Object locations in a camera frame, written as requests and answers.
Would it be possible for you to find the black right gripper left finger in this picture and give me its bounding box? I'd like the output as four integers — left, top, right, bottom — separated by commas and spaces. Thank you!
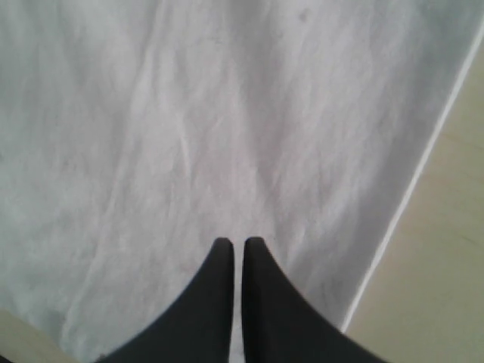
99, 237, 234, 362

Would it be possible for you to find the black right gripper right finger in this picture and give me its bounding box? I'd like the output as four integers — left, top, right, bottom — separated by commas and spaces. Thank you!
241, 237, 382, 363

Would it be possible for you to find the white t-shirt red lettering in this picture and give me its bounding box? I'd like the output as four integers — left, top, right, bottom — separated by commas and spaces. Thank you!
1, 1, 483, 361

